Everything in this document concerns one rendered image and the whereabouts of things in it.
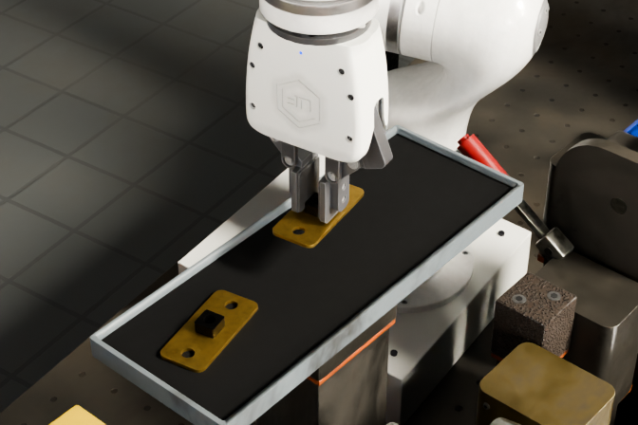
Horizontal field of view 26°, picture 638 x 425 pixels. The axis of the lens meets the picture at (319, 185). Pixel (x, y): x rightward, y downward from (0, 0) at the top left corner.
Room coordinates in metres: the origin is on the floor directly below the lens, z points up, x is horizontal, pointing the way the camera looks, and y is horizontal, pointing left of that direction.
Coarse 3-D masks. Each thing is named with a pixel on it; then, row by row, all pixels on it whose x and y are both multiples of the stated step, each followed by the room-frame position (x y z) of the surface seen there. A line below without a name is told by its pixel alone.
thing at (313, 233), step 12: (360, 192) 0.88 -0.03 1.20; (312, 204) 0.85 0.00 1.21; (348, 204) 0.86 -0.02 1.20; (288, 216) 0.85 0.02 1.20; (300, 216) 0.85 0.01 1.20; (312, 216) 0.85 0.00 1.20; (336, 216) 0.85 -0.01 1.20; (276, 228) 0.83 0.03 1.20; (288, 228) 0.83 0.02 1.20; (300, 228) 0.83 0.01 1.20; (312, 228) 0.83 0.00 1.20; (324, 228) 0.83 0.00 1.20; (288, 240) 0.82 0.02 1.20; (300, 240) 0.82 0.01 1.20; (312, 240) 0.82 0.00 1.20
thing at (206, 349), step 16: (208, 304) 0.79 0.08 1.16; (224, 304) 0.79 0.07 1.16; (240, 304) 0.79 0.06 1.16; (256, 304) 0.79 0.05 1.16; (192, 320) 0.77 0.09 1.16; (208, 320) 0.76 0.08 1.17; (224, 320) 0.76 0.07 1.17; (240, 320) 0.77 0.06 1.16; (176, 336) 0.75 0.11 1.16; (192, 336) 0.75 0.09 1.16; (208, 336) 0.75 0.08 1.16; (224, 336) 0.75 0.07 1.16; (160, 352) 0.73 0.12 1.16; (176, 352) 0.73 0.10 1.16; (208, 352) 0.73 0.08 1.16; (192, 368) 0.72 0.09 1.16
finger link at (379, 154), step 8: (376, 112) 0.83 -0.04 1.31; (376, 120) 0.83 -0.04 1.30; (376, 128) 0.83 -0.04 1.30; (376, 136) 0.82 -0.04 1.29; (384, 136) 0.83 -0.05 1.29; (376, 144) 0.82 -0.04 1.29; (384, 144) 0.83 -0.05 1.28; (368, 152) 0.83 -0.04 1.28; (376, 152) 0.82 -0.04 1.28; (384, 152) 0.82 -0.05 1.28; (368, 160) 0.83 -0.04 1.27; (376, 160) 0.82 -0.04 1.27; (384, 160) 0.82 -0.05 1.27; (368, 168) 0.83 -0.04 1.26; (376, 168) 0.82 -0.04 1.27
